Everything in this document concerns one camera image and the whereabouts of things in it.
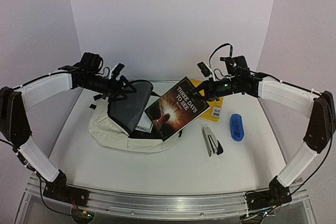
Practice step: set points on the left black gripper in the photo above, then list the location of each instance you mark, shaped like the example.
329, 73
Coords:
113, 90

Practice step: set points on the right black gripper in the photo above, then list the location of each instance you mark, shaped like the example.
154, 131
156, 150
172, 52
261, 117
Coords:
207, 90

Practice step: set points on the dark cover paperback book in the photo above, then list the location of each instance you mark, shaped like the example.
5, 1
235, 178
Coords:
176, 109

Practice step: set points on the cream canvas backpack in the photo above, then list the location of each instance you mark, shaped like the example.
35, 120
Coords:
113, 124

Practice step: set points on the white palm leaf book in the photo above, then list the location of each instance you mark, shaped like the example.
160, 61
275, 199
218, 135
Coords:
144, 124

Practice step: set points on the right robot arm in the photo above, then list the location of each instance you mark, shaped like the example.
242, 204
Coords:
313, 111

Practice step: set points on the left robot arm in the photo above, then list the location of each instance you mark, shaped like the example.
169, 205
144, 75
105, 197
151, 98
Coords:
17, 103

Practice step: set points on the yellow flat book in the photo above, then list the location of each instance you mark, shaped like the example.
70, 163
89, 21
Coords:
213, 113

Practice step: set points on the blue pencil case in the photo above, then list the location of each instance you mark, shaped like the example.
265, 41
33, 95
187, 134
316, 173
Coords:
236, 127

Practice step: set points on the silver black stapler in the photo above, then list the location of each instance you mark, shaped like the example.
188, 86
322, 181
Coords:
212, 144

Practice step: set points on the aluminium front rail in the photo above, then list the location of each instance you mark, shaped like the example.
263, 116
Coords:
97, 206

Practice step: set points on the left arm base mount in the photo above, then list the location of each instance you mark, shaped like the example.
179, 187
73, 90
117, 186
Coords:
59, 190

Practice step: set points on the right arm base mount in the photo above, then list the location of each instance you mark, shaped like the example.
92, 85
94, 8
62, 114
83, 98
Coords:
275, 195

